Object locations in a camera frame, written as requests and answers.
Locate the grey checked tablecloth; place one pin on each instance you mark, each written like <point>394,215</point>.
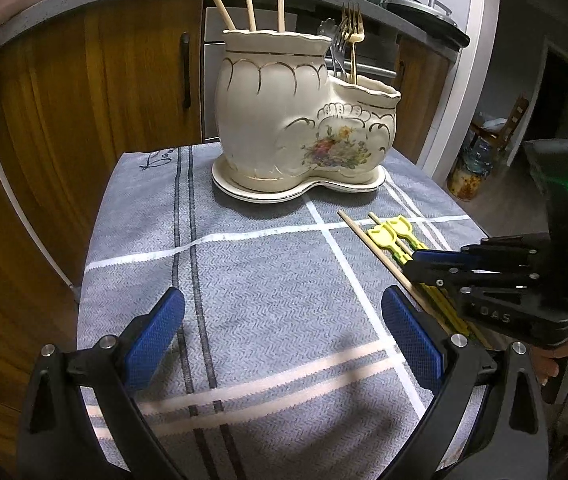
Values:
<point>264,285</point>

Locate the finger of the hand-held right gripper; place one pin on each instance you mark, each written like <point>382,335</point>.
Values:
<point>433,275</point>
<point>436,258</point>

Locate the amber floor jar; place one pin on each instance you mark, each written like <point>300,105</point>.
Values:
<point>466,182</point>

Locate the silver fork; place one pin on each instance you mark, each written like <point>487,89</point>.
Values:
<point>342,62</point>

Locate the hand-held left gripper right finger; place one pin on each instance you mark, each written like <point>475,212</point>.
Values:
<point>411,340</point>

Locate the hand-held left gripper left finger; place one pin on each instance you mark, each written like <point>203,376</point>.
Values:
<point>156,340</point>

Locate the black pot with lid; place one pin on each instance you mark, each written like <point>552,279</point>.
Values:
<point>423,15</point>

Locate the gold fork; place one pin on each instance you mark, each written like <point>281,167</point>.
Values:
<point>352,35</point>

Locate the cream ceramic tray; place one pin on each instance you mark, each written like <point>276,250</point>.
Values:
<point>294,194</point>

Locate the person's right hand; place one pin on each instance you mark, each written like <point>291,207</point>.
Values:
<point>547,365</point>

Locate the wooden chair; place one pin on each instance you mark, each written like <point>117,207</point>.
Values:
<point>501,130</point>

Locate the wooden chopstick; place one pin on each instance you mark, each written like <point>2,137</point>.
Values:
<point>251,10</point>
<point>374,219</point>
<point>281,10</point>
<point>221,5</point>
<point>368,241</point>

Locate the cream floral ceramic utensil holder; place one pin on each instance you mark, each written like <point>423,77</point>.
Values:
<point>264,110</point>

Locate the wooden cabinet door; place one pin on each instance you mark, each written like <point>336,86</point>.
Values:
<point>421,105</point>
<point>139,70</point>
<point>24,160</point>

